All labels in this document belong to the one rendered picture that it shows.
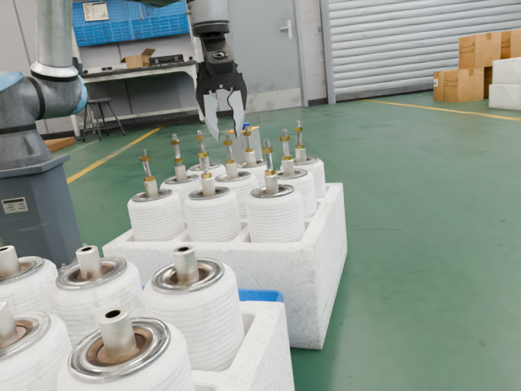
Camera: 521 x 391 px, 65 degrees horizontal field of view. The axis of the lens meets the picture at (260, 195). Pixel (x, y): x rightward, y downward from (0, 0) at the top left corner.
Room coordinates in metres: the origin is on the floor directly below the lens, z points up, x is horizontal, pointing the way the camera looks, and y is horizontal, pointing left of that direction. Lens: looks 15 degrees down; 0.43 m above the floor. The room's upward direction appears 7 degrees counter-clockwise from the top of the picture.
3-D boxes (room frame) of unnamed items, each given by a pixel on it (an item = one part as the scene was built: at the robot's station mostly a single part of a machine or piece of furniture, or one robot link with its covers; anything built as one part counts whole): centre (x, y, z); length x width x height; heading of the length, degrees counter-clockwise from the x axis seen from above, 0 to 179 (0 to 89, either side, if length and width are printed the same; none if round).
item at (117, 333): (0.28, 0.12, 0.26); 0.02 x 0.02 x 0.03
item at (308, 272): (0.83, 0.05, 0.09); 0.39 x 0.39 x 0.18; 71
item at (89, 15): (5.78, 1.79, 1.54); 0.32 x 0.02 x 0.25; 91
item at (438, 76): (4.44, -2.15, 0.15); 0.30 x 0.24 x 0.30; 90
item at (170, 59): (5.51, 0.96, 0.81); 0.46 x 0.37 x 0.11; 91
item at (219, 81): (0.85, 0.06, 0.48); 0.09 x 0.08 x 0.12; 12
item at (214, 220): (0.72, 0.09, 0.16); 0.10 x 0.10 x 0.18
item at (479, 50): (4.12, -2.26, 0.45); 0.30 x 0.24 x 0.30; 3
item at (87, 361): (0.28, 0.12, 0.25); 0.08 x 0.08 x 0.01
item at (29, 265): (0.46, 0.31, 0.25); 0.08 x 0.08 x 0.01
